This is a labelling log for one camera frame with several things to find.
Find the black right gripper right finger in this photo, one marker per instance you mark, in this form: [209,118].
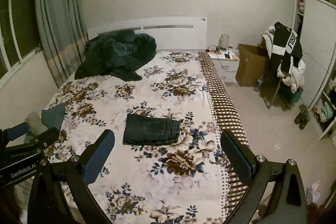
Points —
[287,203]

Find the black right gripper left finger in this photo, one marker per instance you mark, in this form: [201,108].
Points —
[47,203]

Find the dark denim jeans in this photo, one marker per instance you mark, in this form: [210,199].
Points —
[141,130]

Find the blue-grey folded cloth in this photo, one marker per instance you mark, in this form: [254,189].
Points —
[54,116]

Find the floral bed blanket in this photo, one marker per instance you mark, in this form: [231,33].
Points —
[167,164]

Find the green plastic basket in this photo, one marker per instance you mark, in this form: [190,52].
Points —
[289,98]

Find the grey plaid curtain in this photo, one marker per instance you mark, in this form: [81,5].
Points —
[63,36]

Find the dark green quilt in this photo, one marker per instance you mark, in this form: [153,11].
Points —
[119,54]

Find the brown cardboard box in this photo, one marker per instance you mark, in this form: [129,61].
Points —
[253,63]

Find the white nightstand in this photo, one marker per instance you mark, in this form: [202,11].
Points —
[226,63]

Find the black white jacket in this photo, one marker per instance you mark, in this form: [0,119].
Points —
[286,49]

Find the beige table lamp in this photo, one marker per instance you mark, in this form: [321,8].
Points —
[224,41]

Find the white headboard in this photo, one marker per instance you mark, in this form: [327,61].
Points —
[170,33]

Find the white wardrobe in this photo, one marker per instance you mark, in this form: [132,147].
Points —
[314,22]

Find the window frame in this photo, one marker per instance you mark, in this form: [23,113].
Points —
[20,40]

